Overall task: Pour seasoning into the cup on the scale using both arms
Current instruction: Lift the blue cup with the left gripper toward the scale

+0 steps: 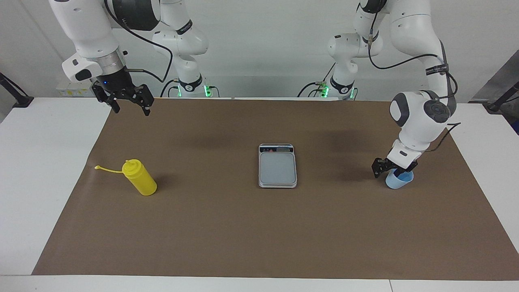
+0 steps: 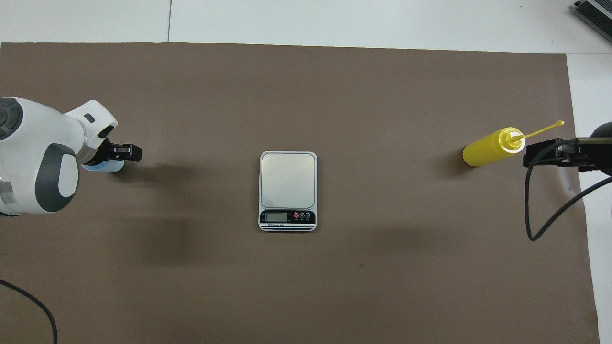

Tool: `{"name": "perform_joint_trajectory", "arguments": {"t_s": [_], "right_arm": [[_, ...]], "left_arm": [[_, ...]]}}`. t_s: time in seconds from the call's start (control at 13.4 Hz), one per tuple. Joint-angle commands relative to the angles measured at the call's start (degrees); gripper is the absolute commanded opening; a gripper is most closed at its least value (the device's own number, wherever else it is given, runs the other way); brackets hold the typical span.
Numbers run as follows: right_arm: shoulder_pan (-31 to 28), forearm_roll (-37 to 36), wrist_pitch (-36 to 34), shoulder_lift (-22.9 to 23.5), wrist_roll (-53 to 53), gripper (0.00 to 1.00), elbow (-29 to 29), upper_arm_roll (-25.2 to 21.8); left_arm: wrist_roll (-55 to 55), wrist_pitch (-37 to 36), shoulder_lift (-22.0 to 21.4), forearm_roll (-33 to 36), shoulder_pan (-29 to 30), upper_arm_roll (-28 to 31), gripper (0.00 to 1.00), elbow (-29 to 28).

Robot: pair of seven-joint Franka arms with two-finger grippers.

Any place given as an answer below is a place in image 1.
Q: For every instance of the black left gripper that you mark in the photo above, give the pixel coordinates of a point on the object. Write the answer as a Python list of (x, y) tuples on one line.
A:
[(395, 165)]

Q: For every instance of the yellow squeeze bottle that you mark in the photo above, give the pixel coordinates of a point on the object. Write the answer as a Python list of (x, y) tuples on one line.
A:
[(140, 180)]

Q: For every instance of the brown paper table mat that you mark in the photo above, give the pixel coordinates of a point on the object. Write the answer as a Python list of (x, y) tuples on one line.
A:
[(243, 231)]

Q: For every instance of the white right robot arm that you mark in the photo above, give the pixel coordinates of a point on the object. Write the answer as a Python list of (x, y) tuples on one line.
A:
[(89, 28)]

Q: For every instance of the black clamp mount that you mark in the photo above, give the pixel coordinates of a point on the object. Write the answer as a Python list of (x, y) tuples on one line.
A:
[(22, 100), (496, 106)]

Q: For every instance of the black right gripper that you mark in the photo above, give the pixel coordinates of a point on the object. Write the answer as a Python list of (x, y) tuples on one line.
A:
[(112, 80)]

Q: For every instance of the silver digital kitchen scale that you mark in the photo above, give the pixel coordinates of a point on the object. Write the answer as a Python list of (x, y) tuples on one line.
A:
[(277, 168)]

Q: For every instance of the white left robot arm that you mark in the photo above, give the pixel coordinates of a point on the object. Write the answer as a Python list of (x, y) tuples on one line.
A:
[(417, 121)]

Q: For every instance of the white wall power strip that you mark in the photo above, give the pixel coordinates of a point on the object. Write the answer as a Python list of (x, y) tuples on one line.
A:
[(69, 90)]

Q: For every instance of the light blue plastic cup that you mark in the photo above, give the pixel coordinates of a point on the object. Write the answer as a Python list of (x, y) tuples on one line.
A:
[(397, 183)]

